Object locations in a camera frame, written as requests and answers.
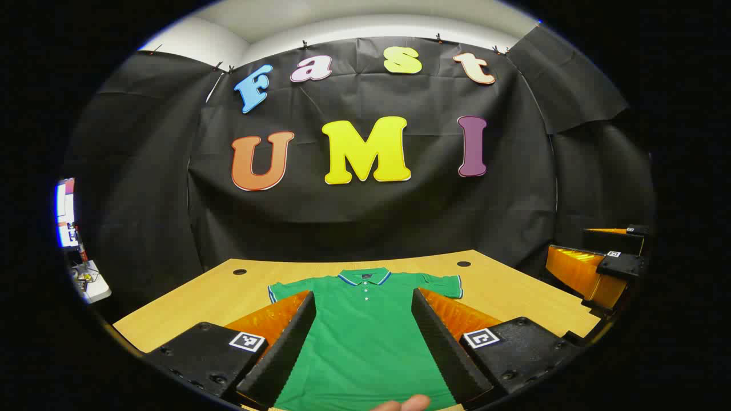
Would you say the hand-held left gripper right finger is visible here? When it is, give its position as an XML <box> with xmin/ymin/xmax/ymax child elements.
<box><xmin>411</xmin><ymin>287</ymin><xmax>584</xmax><ymax>407</ymax></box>

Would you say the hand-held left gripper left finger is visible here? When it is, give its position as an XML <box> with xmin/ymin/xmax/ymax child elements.
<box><xmin>143</xmin><ymin>290</ymin><xmax>318</xmax><ymax>409</ymax></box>

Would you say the green T-shirt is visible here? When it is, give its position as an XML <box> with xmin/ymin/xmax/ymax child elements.
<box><xmin>267</xmin><ymin>267</ymin><xmax>463</xmax><ymax>411</ymax></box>

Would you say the black backdrop cloth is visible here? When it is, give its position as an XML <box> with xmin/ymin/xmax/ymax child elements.
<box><xmin>62</xmin><ymin>24</ymin><xmax>656</xmax><ymax>312</ymax></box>

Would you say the white side table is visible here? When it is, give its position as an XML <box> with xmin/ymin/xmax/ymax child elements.
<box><xmin>69</xmin><ymin>260</ymin><xmax>112</xmax><ymax>304</ymax></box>

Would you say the computer monitor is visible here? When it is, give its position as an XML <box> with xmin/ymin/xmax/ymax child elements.
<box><xmin>55</xmin><ymin>178</ymin><xmax>77</xmax><ymax>249</ymax></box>

